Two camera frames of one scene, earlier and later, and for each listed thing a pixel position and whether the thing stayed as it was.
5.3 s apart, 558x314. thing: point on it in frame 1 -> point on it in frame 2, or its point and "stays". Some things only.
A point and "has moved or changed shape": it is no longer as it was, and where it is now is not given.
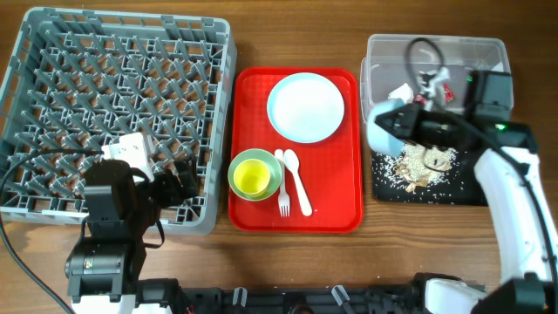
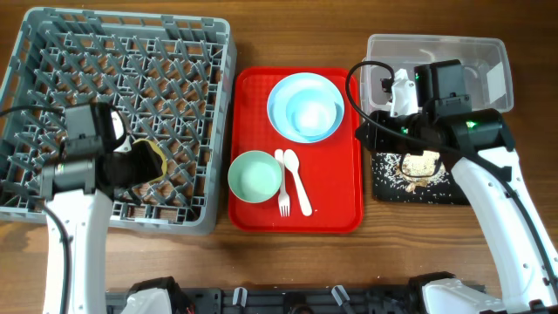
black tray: x=423 y=174 stays
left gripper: x=174 y=194 -> x=150 y=167
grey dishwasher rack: x=78 y=78 stays
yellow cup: x=252 y=177 -> x=161 y=154
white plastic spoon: x=292 y=164 stays
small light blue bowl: x=381 y=139 has moved or changed shape
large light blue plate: x=305 y=107 stays
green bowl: x=274 y=169 stays
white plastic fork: x=283 y=201 stays
